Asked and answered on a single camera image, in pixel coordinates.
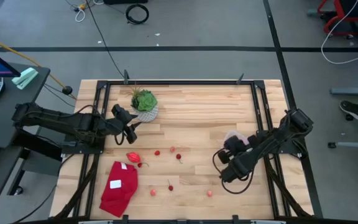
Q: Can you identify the mint green stapler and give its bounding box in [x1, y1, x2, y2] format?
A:
[11, 67, 39, 90]

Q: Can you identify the grey office chair base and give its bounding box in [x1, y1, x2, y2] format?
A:
[328, 85, 358, 188]

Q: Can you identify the large red pepper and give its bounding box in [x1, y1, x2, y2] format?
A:
[126, 151, 142, 164]

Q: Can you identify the succulent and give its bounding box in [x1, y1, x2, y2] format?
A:
[130, 83, 160, 123]

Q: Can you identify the person's shoe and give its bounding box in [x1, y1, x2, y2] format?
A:
[339, 100, 358, 121]

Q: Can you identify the clear plastic tupperware container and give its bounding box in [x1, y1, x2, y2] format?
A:
[223, 129, 250, 147]

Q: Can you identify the black cable bundle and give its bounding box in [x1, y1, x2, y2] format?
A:
[263, 158, 312, 218]
[54, 154, 101, 219]

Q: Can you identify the white looped cable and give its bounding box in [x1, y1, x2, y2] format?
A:
[74, 7, 87, 23]

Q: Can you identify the red and black chair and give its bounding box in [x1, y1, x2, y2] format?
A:
[317, 0, 358, 37]

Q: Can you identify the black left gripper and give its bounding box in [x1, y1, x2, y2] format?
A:
[111, 103, 143, 145]

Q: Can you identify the black box on floor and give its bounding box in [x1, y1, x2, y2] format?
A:
[103, 0, 149, 5]

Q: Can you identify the white floor cable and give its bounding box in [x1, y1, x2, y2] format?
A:
[321, 0, 358, 65]

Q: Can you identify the black metal table frame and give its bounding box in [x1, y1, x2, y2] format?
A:
[54, 73, 315, 224]

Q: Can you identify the coiled black cable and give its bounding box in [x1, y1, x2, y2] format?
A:
[125, 3, 150, 26]

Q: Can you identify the folded red cloth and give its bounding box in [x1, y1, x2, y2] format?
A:
[99, 161, 139, 218]

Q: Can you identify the yellow cable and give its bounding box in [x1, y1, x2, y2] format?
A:
[0, 32, 77, 100]

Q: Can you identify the long black floor cable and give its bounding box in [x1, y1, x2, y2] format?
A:
[85, 0, 127, 80]

